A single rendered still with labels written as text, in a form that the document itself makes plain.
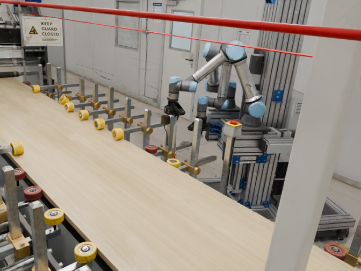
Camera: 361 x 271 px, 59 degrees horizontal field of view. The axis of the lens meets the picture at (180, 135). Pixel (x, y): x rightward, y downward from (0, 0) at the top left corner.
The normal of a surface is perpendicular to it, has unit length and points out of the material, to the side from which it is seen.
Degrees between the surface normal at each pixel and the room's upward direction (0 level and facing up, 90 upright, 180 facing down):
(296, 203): 90
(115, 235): 0
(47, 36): 90
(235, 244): 0
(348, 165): 90
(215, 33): 90
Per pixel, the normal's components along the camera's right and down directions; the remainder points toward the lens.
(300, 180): -0.73, 0.18
